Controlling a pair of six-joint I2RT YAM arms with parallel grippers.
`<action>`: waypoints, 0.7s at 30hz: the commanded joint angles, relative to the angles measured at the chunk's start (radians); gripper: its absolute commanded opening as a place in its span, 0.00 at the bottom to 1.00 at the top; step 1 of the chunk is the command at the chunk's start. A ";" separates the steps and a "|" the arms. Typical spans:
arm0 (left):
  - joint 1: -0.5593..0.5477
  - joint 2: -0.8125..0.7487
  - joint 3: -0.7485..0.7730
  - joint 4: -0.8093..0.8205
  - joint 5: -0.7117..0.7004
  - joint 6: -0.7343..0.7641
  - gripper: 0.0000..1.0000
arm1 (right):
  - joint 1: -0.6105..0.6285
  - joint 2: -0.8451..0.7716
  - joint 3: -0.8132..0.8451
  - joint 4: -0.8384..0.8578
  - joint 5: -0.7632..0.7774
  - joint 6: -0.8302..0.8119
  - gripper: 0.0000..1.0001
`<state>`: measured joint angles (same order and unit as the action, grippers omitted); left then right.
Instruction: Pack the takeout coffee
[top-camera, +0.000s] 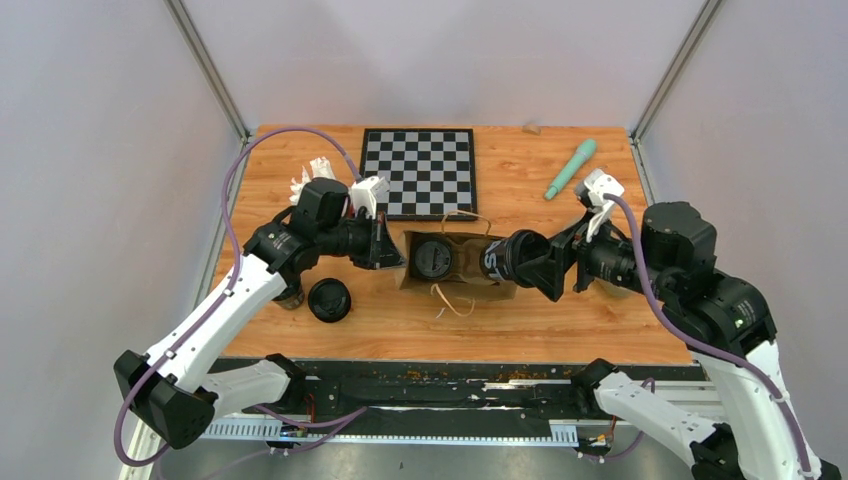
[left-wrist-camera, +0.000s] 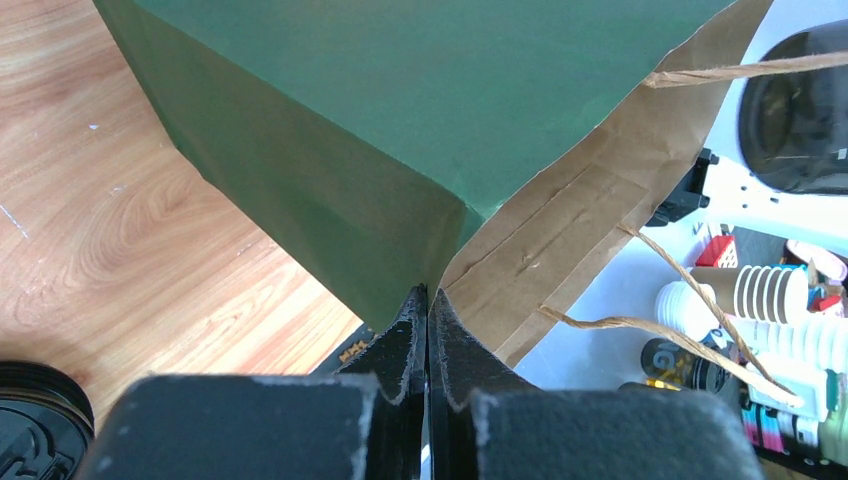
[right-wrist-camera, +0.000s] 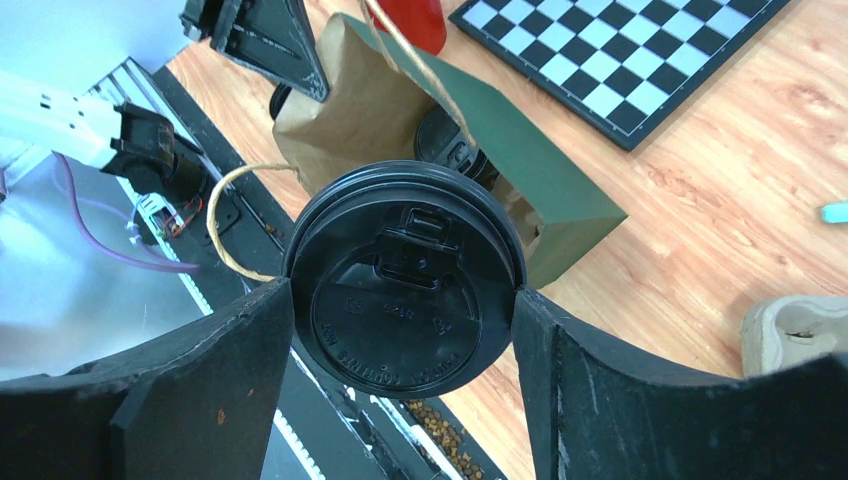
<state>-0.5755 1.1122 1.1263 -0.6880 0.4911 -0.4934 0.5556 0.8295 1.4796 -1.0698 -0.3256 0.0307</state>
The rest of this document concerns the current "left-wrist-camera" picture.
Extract dark cups on shelf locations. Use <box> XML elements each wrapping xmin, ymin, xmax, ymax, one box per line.
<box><xmin>640</xmin><ymin>338</ymin><xmax>730</xmax><ymax>393</ymax></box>

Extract stacked paper cups background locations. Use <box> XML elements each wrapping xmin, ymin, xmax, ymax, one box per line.
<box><xmin>654</xmin><ymin>264</ymin><xmax>848</xmax><ymax>425</ymax></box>

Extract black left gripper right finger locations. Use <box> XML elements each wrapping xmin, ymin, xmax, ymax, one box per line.
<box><xmin>427</xmin><ymin>291</ymin><xmax>763</xmax><ymax>479</ymax></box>

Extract green paper bag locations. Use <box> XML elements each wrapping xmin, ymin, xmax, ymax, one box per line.
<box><xmin>91</xmin><ymin>0</ymin><xmax>848</xmax><ymax>409</ymax></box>

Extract black lid stack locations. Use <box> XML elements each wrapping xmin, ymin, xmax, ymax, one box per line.
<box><xmin>1</xmin><ymin>360</ymin><xmax>95</xmax><ymax>480</ymax></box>

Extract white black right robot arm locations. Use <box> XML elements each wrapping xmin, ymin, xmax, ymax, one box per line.
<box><xmin>644</xmin><ymin>20</ymin><xmax>847</xmax><ymax>236</ymax></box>

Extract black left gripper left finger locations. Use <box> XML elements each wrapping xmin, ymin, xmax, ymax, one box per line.
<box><xmin>78</xmin><ymin>286</ymin><xmax>427</xmax><ymax>479</ymax></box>

